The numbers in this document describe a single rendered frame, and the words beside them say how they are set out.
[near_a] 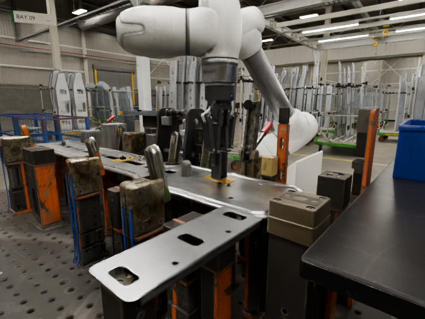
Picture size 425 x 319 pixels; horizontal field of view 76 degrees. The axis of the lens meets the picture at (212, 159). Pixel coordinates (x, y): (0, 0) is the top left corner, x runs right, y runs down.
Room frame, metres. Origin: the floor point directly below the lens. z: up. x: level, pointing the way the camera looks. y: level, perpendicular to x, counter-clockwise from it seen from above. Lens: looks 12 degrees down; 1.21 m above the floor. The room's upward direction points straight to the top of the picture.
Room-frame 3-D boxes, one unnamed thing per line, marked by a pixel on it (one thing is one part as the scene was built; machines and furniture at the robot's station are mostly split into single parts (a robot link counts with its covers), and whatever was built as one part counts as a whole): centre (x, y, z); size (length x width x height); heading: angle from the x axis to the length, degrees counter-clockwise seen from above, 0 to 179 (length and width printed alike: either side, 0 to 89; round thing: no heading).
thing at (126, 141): (1.22, 0.36, 0.89); 0.13 x 0.11 x 0.38; 140
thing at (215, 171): (0.69, -0.01, 1.05); 0.03 x 0.01 x 0.07; 50
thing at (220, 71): (0.70, -0.02, 1.28); 0.09 x 0.09 x 0.06
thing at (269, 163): (0.74, -0.16, 0.88); 0.04 x 0.04 x 0.36; 50
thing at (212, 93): (0.70, -0.02, 1.21); 0.08 x 0.07 x 0.09; 140
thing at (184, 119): (1.09, 0.13, 0.94); 0.18 x 0.13 x 0.49; 50
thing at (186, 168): (0.78, 0.08, 1.02); 0.03 x 0.03 x 0.07
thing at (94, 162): (0.83, 0.40, 0.87); 0.12 x 0.09 x 0.35; 140
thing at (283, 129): (0.75, -0.20, 0.95); 0.03 x 0.01 x 0.50; 50
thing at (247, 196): (1.01, 0.36, 1.00); 1.38 x 0.22 x 0.02; 50
